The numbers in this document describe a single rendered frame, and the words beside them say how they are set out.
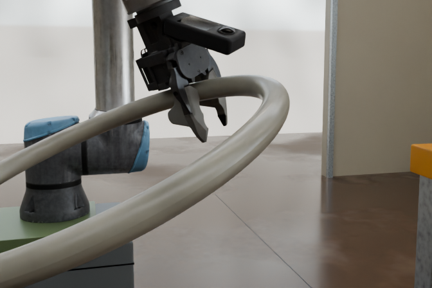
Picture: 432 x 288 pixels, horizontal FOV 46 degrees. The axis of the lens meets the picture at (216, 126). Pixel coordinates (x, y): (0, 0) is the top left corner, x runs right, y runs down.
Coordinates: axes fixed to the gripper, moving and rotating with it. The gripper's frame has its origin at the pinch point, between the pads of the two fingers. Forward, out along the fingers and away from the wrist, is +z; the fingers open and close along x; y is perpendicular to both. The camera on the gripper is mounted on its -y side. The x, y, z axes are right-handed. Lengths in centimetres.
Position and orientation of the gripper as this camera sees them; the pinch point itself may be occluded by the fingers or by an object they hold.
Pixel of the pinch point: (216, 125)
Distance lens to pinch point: 79.0
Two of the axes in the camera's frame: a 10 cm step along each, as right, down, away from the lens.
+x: -5.4, 4.3, -7.3
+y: -7.6, 1.2, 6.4
